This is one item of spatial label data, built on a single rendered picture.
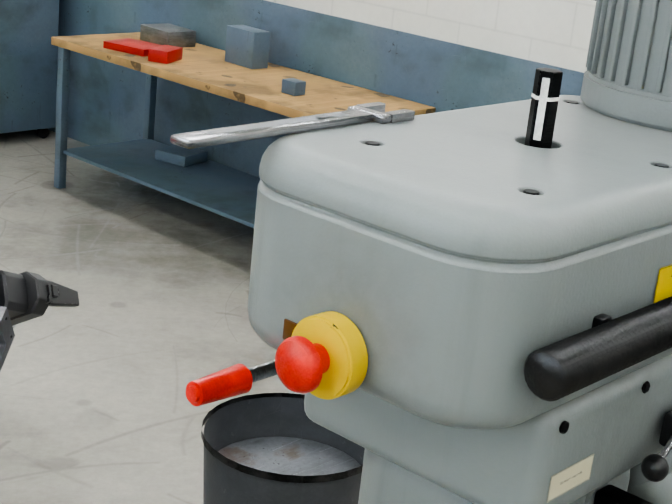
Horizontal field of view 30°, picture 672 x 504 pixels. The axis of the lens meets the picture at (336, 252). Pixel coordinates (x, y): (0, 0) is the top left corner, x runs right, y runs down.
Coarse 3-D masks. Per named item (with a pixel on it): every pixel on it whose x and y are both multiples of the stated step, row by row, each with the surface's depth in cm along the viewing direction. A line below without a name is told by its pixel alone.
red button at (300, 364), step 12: (300, 336) 86; (288, 348) 85; (300, 348) 85; (312, 348) 85; (324, 348) 87; (276, 360) 86; (288, 360) 85; (300, 360) 85; (312, 360) 85; (324, 360) 86; (288, 372) 85; (300, 372) 85; (312, 372) 85; (324, 372) 87; (288, 384) 86; (300, 384) 85; (312, 384) 85
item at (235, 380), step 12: (216, 372) 96; (228, 372) 96; (240, 372) 96; (252, 372) 98; (264, 372) 98; (276, 372) 100; (192, 384) 94; (204, 384) 94; (216, 384) 94; (228, 384) 95; (240, 384) 96; (192, 396) 94; (204, 396) 94; (216, 396) 94; (228, 396) 96
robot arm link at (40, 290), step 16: (0, 272) 152; (0, 288) 152; (16, 288) 153; (32, 288) 155; (48, 288) 156; (0, 304) 151; (16, 304) 153; (32, 304) 154; (48, 304) 156; (16, 320) 156
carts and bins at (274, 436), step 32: (224, 416) 340; (256, 416) 348; (288, 416) 351; (224, 448) 341; (256, 448) 343; (288, 448) 345; (320, 448) 347; (352, 448) 344; (224, 480) 314; (256, 480) 308; (288, 480) 305; (320, 480) 307; (352, 480) 314
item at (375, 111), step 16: (336, 112) 100; (352, 112) 101; (368, 112) 102; (384, 112) 102; (400, 112) 103; (224, 128) 91; (240, 128) 92; (256, 128) 92; (272, 128) 93; (288, 128) 94; (304, 128) 95; (320, 128) 97; (176, 144) 88; (192, 144) 87; (208, 144) 88
